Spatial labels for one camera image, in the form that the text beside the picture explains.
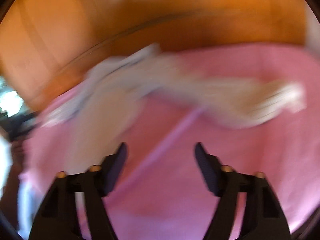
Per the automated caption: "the white knitted sock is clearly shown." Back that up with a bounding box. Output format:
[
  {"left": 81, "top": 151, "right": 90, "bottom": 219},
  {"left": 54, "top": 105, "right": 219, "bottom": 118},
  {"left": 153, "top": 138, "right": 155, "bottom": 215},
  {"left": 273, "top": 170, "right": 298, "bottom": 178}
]
[
  {"left": 139, "top": 55, "right": 308, "bottom": 129},
  {"left": 43, "top": 44, "right": 199, "bottom": 174}
]

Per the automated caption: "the orange wooden wardrobe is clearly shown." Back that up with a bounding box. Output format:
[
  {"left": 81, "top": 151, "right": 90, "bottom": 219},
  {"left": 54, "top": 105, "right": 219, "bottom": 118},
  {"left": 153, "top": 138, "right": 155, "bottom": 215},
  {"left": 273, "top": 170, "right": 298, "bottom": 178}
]
[{"left": 1, "top": 0, "right": 306, "bottom": 111}]

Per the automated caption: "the pink bed sheet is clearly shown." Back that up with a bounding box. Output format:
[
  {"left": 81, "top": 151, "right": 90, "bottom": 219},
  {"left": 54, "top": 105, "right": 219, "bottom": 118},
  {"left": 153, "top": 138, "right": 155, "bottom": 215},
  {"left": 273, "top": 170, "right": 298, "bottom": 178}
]
[{"left": 24, "top": 44, "right": 319, "bottom": 239}]

